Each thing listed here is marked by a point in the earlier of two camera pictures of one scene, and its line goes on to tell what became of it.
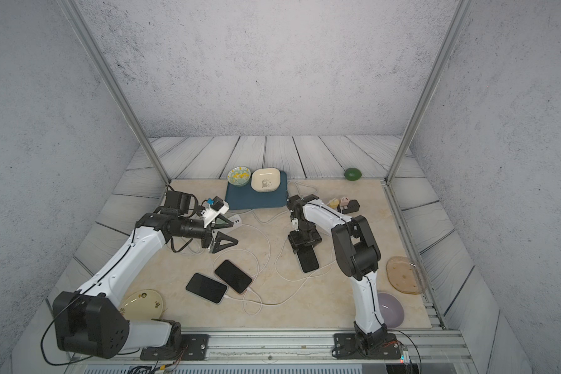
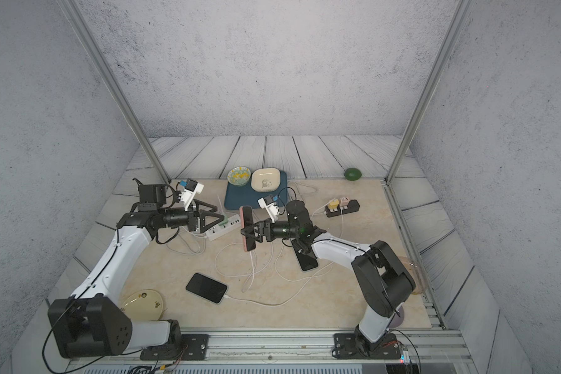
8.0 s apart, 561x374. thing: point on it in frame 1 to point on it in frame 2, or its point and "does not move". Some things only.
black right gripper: x=294 y=241 to x=266 y=230
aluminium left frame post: x=114 y=83 does not move
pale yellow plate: x=143 y=305 does not move
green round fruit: x=352 y=174 does not move
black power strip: x=353 y=206 does not move
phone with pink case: x=233 y=276 to x=246 y=213
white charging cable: x=267 y=258 to x=225 y=274
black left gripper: x=219 y=236 to x=192 y=225
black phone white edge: x=206 y=287 does not move
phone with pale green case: x=308 y=259 does not move
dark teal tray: x=246 y=198 does not move
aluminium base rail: x=285 y=351 does not move
